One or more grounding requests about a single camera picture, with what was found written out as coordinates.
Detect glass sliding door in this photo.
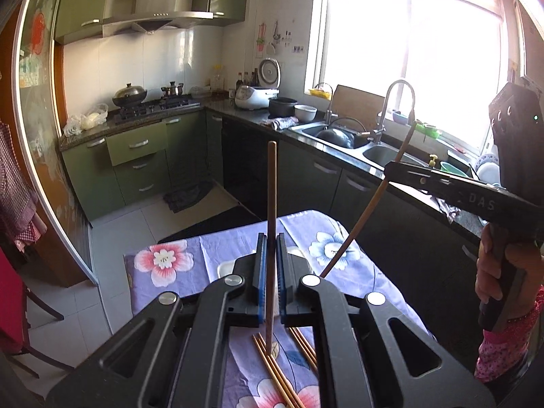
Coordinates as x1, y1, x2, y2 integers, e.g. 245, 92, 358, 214
11, 0, 100, 287

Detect stainless double sink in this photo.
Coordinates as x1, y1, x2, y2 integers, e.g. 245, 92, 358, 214
289, 121, 430, 168

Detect red checked apron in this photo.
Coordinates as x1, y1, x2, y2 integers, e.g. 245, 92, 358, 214
0, 121, 41, 251

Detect steel range hood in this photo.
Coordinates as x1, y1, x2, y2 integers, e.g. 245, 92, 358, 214
102, 0, 214, 37

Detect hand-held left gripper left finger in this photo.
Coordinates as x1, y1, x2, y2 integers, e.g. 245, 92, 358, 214
45, 233, 269, 408

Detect purple floral tablecloth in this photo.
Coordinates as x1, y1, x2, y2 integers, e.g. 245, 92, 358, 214
123, 209, 434, 408

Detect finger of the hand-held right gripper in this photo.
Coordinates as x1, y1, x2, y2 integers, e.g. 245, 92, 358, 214
384, 160, 505, 199

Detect red paper decoration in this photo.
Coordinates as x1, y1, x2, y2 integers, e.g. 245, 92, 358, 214
32, 12, 47, 54

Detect kitchen window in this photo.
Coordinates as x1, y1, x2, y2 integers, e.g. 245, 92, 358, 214
317, 0, 519, 154

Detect open green drawer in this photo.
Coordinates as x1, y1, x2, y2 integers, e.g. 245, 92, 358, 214
106, 122, 169, 166

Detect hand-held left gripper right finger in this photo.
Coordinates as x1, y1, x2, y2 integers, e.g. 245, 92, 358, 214
277, 233, 497, 408

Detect red chair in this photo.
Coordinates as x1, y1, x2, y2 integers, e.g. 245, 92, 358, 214
0, 242, 75, 379

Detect black wok in sink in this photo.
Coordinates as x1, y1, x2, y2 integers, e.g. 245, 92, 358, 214
317, 127, 355, 149

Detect white rice cooker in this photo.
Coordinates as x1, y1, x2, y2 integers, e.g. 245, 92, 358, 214
235, 58, 282, 111

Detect dark wok with lid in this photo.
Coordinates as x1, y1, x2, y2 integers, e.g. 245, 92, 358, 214
112, 84, 149, 107

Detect wall sticker decor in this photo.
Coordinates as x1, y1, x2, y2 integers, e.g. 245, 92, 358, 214
255, 19, 307, 58

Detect tall steel faucet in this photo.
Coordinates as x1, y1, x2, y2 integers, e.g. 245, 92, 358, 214
376, 79, 416, 137

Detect green plastic basin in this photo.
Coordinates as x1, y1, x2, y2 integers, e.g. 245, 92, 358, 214
440, 160, 468, 176

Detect white plates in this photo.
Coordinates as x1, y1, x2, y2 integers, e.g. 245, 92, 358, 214
476, 155, 502, 185

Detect black gas stove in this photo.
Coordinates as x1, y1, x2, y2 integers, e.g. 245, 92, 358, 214
115, 97, 201, 120

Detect black inner pot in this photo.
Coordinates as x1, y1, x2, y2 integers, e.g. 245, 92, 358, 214
269, 98, 298, 118

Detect person's right hand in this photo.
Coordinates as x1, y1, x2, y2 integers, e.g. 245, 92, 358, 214
475, 224, 544, 320

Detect checked dishcloth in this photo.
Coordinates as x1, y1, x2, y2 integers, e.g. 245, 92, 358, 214
260, 117, 298, 132

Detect green base cabinet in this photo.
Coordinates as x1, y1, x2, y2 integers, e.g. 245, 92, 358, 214
59, 108, 224, 222

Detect white plastic bag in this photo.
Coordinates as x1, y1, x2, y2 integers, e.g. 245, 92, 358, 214
64, 103, 109, 137

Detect green soap tray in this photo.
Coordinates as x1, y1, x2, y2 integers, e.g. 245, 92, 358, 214
414, 121, 440, 139

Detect dark cloth rag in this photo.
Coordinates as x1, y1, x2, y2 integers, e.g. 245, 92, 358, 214
164, 181, 215, 214

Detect wooden cutting board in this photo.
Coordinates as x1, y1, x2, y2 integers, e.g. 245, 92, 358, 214
330, 84, 388, 125

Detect person's right forearm pink sleeve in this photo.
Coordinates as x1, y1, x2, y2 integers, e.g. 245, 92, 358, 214
474, 287, 544, 385

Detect dark base cabinet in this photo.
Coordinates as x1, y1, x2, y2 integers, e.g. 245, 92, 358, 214
221, 117, 481, 307

